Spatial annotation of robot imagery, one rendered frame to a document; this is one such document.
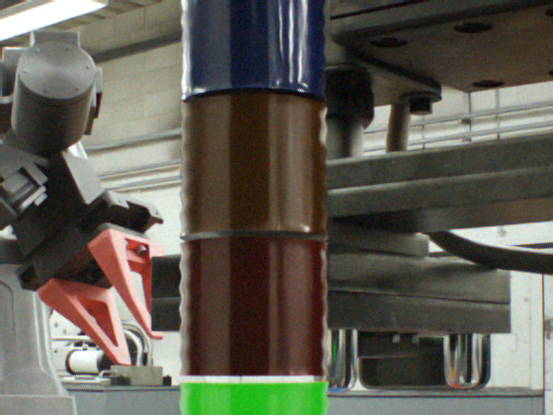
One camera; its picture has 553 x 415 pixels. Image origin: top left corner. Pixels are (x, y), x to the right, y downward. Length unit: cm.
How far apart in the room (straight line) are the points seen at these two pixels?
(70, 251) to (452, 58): 38
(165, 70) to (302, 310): 994
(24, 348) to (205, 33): 74
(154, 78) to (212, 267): 1001
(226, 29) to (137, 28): 1028
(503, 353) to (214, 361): 542
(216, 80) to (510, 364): 540
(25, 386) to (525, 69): 54
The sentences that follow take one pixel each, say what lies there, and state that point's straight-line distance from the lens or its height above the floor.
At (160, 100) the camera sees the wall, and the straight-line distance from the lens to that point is 1020.
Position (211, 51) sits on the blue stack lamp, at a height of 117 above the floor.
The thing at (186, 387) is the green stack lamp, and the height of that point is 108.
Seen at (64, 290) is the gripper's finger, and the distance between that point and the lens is 86.
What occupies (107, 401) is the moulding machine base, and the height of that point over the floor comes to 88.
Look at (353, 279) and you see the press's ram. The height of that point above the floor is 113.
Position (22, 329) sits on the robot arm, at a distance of 105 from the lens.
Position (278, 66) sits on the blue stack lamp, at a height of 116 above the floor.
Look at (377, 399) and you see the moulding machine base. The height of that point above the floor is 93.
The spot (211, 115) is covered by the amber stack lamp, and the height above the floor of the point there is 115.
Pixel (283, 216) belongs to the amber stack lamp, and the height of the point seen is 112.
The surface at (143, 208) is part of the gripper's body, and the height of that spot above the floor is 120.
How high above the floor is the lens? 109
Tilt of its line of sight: 7 degrees up
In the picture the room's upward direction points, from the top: straight up
